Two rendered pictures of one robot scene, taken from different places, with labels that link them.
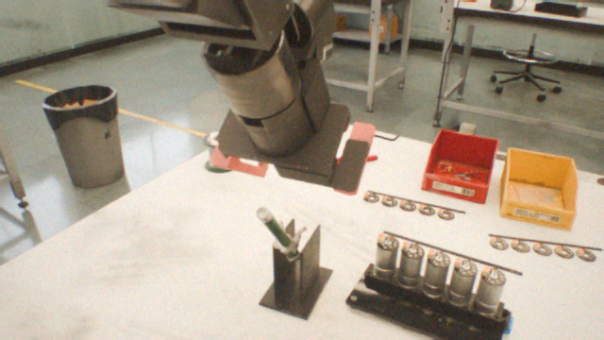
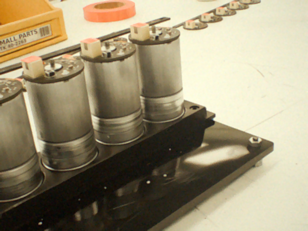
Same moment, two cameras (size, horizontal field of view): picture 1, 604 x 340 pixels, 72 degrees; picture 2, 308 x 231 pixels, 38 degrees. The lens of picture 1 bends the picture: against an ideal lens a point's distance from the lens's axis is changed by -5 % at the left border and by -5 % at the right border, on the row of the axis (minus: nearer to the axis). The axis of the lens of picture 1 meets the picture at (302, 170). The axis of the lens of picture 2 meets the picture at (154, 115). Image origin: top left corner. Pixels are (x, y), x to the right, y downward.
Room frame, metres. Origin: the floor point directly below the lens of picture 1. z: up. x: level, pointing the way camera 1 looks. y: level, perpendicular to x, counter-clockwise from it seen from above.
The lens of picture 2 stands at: (0.26, 0.01, 0.87)
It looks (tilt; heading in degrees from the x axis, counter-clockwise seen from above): 26 degrees down; 290
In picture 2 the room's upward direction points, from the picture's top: 5 degrees counter-clockwise
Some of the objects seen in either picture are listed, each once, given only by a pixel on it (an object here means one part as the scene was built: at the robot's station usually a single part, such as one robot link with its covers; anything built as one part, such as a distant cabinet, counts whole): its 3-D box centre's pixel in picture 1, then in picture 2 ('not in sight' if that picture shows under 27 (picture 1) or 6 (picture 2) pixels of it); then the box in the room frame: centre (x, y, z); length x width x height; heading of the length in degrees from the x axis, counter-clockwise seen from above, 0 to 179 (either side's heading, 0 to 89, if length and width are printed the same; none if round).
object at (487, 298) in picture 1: (488, 294); (158, 81); (0.32, -0.19, 0.79); 0.02 x 0.02 x 0.05
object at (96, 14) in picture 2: not in sight; (109, 10); (0.47, -0.47, 0.76); 0.06 x 0.06 x 0.01
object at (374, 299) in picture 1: (426, 309); (98, 199); (0.34, -0.13, 0.76); 0.16 x 0.07 x 0.01; 60
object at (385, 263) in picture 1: (386, 260); not in sight; (0.38, -0.09, 0.79); 0.02 x 0.02 x 0.05
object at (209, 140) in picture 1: (221, 151); not in sight; (0.68, 0.14, 0.78); 0.06 x 0.06 x 0.05
